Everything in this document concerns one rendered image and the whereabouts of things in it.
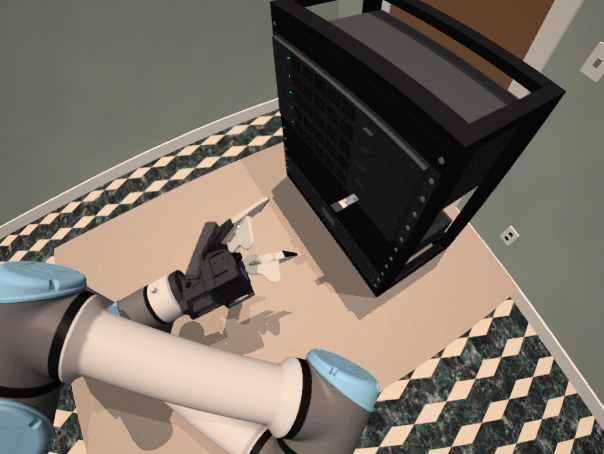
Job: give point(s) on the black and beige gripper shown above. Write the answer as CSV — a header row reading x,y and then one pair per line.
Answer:
x,y
224,280

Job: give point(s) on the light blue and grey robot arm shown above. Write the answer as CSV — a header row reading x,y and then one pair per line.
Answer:
x,y
49,322

